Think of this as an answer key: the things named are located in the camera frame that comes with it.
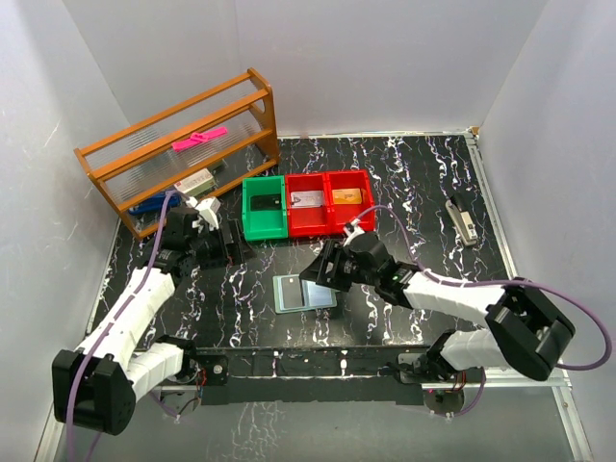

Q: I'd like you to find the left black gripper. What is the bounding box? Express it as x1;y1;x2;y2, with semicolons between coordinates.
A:
188;220;256;270

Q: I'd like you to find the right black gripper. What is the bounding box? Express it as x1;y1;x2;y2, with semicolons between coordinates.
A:
300;241;378;292

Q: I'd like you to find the black credit card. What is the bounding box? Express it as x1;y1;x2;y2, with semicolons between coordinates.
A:
280;275;304;310

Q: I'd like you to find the green card holder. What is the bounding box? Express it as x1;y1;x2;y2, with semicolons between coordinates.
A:
272;274;337;315

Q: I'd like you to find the white striped credit card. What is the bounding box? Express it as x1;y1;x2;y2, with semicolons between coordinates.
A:
290;190;324;209

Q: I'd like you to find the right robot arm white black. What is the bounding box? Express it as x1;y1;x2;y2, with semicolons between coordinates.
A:
299;232;575;382

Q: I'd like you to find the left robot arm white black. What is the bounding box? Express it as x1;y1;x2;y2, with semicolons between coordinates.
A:
51;198;248;435

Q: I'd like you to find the black card in bin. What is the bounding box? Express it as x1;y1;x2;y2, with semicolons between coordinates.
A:
250;193;282;212

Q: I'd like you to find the orange card in bin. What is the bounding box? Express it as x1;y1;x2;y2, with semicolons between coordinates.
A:
331;188;364;206

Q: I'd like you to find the green plastic bin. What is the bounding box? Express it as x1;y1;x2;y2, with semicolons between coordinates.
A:
242;175;289;242

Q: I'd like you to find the middle red plastic bin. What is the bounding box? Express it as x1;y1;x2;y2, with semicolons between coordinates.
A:
285;172;331;238

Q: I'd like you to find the red plastic bin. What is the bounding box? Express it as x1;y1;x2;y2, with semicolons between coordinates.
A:
285;172;331;238
325;169;375;234

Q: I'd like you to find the right red plastic bin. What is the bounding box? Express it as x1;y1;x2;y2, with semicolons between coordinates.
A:
325;169;375;234

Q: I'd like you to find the white red box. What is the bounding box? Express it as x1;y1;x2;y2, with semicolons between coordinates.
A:
174;168;216;196

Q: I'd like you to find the blue stapler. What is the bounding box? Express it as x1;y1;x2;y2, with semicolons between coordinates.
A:
128;192;166;216

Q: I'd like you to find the wooden shelf rack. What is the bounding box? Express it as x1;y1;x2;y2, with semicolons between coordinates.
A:
74;68;280;240

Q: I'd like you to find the pink plastic clip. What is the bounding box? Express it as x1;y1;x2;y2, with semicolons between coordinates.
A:
171;127;228;152

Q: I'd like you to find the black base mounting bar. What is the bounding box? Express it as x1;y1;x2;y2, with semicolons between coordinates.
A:
143;346;487;408

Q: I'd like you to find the black grey stapler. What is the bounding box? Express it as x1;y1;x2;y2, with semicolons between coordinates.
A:
445;192;478;246

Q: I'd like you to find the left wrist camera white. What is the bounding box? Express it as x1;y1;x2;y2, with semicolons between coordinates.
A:
191;196;220;231

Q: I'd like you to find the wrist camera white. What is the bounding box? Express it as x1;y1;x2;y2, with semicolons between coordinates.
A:
344;218;365;245
191;196;220;231

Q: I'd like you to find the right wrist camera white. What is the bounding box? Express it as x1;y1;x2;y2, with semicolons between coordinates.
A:
344;218;365;245

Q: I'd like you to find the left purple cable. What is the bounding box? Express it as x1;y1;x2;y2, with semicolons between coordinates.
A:
64;189;193;462

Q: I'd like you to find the purple cable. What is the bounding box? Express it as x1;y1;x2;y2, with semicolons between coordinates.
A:
64;189;193;462
344;205;613;418

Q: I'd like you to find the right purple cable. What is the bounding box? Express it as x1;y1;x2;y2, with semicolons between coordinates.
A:
344;205;613;418

